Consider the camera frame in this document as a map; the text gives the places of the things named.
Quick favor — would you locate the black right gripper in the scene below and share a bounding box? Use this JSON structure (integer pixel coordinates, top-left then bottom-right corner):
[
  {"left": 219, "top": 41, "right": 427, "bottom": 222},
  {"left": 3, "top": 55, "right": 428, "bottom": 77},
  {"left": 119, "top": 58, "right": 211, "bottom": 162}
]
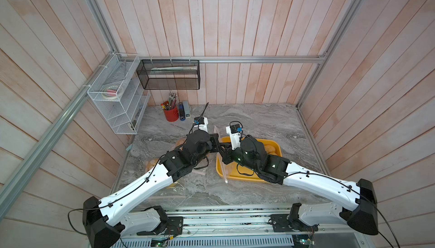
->
[{"left": 218, "top": 143, "right": 261, "bottom": 175}]

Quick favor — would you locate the clear zipper bag pink zip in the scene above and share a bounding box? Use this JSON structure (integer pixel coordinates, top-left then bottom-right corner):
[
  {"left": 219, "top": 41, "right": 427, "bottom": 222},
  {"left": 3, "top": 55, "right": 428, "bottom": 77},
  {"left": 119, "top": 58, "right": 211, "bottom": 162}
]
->
[{"left": 144, "top": 157, "right": 177, "bottom": 189}]

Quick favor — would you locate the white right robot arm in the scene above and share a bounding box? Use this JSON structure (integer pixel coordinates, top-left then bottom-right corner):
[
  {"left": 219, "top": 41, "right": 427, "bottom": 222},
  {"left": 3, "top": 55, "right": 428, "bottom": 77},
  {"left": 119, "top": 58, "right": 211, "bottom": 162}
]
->
[{"left": 218, "top": 136, "right": 379, "bottom": 236}]

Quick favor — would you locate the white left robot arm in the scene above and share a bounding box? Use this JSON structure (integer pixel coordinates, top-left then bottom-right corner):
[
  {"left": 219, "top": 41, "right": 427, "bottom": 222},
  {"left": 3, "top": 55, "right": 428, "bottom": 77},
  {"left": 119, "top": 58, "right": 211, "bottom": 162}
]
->
[{"left": 82, "top": 130, "right": 220, "bottom": 248}]

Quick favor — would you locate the yellow plastic tray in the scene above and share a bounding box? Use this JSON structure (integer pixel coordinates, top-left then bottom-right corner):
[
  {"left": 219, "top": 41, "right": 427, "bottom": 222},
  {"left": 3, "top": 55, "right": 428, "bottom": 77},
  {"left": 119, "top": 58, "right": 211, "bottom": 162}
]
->
[{"left": 215, "top": 139, "right": 282, "bottom": 183}]

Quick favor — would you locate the blue black stapler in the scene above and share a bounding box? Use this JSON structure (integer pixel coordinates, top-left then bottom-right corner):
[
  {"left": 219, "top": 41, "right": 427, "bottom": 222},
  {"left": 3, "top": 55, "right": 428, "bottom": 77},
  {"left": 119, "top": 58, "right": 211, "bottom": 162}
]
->
[{"left": 178, "top": 102, "right": 186, "bottom": 121}]

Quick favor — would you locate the red pen cup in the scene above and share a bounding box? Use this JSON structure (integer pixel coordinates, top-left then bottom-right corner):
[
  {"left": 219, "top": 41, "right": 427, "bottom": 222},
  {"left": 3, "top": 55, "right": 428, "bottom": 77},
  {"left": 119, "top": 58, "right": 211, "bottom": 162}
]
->
[{"left": 163, "top": 106, "right": 179, "bottom": 122}]

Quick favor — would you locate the tape roll on shelf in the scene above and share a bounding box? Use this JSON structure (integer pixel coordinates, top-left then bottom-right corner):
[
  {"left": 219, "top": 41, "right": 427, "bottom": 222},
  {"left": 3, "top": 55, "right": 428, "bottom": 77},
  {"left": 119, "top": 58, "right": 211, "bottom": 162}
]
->
[{"left": 102, "top": 84, "right": 123, "bottom": 100}]

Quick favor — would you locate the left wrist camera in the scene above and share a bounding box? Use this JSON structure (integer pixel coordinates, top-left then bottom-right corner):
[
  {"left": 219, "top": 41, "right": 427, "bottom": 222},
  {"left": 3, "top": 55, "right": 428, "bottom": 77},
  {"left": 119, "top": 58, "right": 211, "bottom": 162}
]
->
[{"left": 193, "top": 117, "right": 208, "bottom": 132}]

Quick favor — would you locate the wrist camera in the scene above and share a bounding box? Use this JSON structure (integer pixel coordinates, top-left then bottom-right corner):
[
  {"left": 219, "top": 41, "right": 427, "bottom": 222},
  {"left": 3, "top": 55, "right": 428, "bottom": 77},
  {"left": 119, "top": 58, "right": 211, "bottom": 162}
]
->
[
  {"left": 226, "top": 123, "right": 242, "bottom": 150},
  {"left": 193, "top": 117, "right": 208, "bottom": 132}
]

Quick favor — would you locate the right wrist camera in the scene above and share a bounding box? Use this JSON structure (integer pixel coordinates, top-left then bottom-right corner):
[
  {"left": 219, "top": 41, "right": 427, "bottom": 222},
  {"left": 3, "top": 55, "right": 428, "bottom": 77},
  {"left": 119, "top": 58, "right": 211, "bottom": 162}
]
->
[{"left": 226, "top": 123, "right": 242, "bottom": 150}]

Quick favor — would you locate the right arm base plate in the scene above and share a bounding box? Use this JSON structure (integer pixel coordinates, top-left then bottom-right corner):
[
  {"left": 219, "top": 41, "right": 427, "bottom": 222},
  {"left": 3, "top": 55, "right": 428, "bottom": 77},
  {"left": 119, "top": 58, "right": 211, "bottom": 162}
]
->
[{"left": 268, "top": 203, "right": 318, "bottom": 233}]

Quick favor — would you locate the black mesh wall basket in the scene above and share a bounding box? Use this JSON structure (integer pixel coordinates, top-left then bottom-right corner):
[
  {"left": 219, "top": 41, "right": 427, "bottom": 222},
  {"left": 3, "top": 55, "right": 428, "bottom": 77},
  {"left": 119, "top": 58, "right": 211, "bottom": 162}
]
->
[{"left": 136, "top": 59, "right": 201, "bottom": 90}]

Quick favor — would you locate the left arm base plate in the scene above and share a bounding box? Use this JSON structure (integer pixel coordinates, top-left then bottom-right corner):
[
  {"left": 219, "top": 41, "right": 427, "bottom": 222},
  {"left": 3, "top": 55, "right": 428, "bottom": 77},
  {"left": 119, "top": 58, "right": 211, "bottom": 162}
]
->
[{"left": 137, "top": 206, "right": 184, "bottom": 237}]

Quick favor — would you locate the white wire shelf rack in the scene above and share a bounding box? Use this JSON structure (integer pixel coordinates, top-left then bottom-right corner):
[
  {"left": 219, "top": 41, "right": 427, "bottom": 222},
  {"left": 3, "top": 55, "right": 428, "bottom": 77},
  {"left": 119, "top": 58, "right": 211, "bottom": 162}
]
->
[{"left": 87, "top": 53, "right": 150, "bottom": 135}]

